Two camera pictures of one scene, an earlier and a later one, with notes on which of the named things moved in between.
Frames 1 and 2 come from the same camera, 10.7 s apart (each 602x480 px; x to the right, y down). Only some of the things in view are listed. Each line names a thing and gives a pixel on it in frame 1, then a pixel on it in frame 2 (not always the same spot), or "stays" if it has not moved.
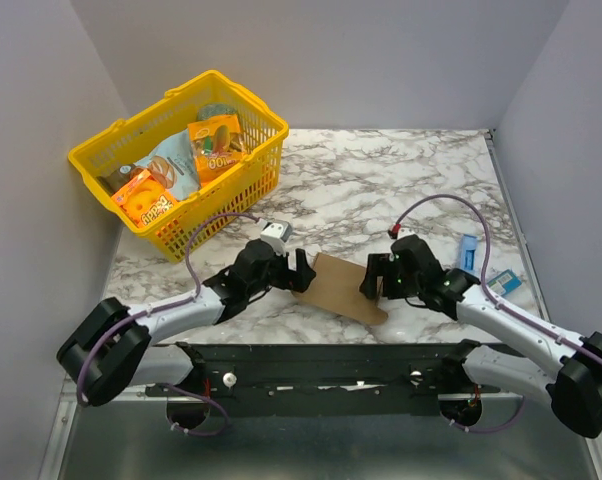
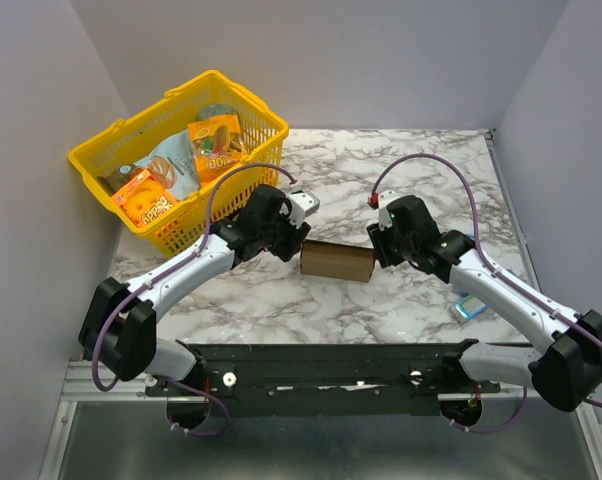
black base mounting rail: x=323 y=379 stays
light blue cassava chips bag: x=175 y=167 stays
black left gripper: x=301 y=278 -> x=295 y=236
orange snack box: x=143 y=201 stays
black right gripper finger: x=374 y=268 -> x=379 y=245
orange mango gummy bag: x=218 y=143 stays
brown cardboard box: x=337 y=286 -> x=335 y=260
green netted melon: x=208 y=111 stays
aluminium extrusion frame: x=69 y=401 stays
